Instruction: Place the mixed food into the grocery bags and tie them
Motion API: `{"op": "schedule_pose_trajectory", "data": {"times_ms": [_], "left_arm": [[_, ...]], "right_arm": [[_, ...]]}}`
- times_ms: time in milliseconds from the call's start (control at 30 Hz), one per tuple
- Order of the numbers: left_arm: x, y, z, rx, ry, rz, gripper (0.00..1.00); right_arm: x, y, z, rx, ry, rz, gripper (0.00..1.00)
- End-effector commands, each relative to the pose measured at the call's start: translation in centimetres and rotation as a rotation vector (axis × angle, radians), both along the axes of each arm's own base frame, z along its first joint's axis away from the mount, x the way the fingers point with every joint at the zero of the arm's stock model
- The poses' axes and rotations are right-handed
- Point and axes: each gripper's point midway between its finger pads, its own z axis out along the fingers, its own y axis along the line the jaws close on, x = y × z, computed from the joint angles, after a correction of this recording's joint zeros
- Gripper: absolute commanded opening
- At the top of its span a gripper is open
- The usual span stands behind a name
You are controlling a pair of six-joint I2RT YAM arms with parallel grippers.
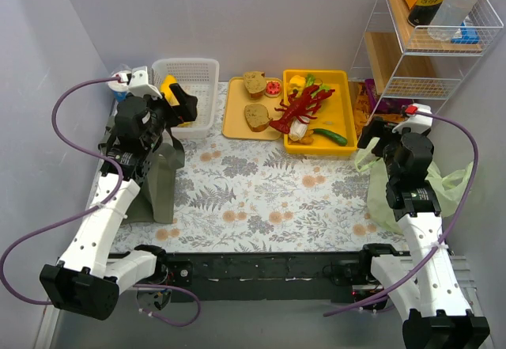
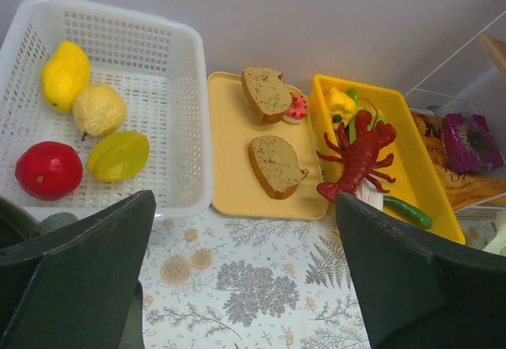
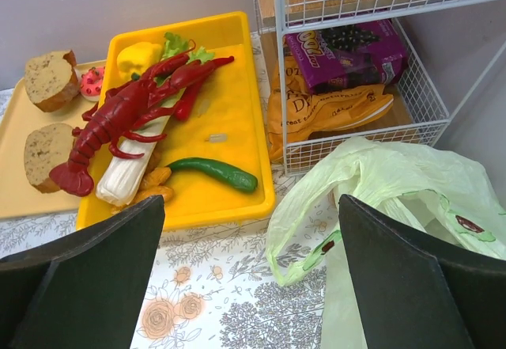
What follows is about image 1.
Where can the pale yellow flat tray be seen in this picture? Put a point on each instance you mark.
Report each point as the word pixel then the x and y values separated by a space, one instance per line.
pixel 234 122

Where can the deep yellow plastic bin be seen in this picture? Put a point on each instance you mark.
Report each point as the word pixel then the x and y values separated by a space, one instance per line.
pixel 335 115

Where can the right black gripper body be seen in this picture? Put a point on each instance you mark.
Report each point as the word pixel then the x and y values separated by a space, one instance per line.
pixel 371 134

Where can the yellow toy pepper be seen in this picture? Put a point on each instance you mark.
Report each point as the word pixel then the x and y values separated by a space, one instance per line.
pixel 296 84

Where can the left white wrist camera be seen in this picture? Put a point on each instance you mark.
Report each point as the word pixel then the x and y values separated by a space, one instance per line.
pixel 137 83

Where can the red toy lobster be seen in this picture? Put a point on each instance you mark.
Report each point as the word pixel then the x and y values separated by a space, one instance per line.
pixel 300 107

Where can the light green plastic bag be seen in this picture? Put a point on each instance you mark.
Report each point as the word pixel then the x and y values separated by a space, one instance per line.
pixel 449 189

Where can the purple candy bag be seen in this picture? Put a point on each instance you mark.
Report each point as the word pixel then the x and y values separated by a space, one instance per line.
pixel 377 95

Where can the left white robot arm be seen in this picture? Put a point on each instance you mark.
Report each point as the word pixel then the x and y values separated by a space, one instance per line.
pixel 138 175

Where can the bread slice front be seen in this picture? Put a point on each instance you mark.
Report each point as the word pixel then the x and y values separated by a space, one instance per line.
pixel 257 117

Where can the yellow toy fruit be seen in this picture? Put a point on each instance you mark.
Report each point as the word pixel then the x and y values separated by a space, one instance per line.
pixel 166 91

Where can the orange chips bag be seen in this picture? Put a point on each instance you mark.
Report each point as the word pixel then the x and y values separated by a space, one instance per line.
pixel 362 107

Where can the bread slice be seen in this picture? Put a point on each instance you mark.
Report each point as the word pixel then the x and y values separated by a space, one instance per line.
pixel 257 117
pixel 254 83

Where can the clear water bottle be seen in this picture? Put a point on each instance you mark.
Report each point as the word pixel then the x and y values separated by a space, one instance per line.
pixel 449 18

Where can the olive green canvas bag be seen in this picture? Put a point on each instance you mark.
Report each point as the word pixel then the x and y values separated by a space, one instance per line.
pixel 156 200

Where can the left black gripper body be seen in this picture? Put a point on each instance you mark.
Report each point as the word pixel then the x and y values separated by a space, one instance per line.
pixel 174 101

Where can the white toy radish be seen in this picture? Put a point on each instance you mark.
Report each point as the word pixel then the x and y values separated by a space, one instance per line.
pixel 297 130

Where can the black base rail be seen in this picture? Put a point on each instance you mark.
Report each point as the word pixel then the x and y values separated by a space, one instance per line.
pixel 276 276

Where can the green toy cucumber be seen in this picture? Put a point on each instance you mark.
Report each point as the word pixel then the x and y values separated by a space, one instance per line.
pixel 334 137

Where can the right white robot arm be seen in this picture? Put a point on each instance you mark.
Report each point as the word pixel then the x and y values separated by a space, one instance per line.
pixel 434 311

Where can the white wire shelf rack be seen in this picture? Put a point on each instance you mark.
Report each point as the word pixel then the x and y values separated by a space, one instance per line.
pixel 405 62

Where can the tissue roll in blue wrap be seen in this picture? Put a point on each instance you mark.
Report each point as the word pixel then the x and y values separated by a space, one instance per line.
pixel 120 88

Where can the bread slice rear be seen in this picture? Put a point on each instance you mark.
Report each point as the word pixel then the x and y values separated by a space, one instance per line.
pixel 254 83

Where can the blue snack box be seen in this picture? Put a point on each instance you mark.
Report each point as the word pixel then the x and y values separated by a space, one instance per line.
pixel 466 34

